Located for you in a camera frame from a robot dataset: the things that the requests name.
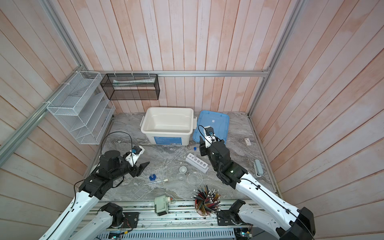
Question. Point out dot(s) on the large clear petri dish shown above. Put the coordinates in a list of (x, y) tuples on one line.
[(195, 179)]

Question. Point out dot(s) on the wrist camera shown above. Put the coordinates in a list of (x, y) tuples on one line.
[(210, 136), (133, 156)]

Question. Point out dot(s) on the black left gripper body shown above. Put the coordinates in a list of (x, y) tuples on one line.
[(125, 167)]

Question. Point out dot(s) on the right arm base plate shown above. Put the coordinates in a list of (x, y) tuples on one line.
[(229, 218)]

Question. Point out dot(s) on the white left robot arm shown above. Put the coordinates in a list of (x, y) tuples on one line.
[(90, 192)]

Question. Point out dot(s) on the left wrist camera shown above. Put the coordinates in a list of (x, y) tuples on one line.
[(133, 156)]

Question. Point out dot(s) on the aluminium horizontal wall rail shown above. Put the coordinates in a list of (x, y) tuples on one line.
[(220, 73)]

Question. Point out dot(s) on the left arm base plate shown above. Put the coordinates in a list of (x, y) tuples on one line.
[(126, 220)]

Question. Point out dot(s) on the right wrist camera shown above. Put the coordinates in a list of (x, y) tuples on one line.
[(210, 136)]

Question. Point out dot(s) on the small blue bottle cap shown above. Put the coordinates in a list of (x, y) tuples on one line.
[(152, 177)]

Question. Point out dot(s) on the green white box device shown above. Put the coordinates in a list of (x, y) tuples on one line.
[(162, 205)]

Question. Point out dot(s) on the blue plastic bin lid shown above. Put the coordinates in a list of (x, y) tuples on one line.
[(218, 121)]

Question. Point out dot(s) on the white wire wall rack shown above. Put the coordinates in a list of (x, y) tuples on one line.
[(83, 110)]

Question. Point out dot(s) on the white plastic storage bin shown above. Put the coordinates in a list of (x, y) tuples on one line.
[(169, 126)]

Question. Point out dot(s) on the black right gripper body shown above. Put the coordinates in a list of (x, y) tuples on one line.
[(205, 151)]

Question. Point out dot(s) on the black mesh wall shelf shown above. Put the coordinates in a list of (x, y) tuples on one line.
[(131, 86)]

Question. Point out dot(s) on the cup of coloured pencils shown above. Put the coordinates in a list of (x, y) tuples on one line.
[(207, 201)]

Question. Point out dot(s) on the white test tube rack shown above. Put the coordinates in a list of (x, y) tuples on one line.
[(197, 163)]

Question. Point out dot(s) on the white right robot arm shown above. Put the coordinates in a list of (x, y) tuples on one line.
[(277, 217)]

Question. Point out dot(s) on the small glass dish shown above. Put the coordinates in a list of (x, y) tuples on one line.
[(183, 169)]

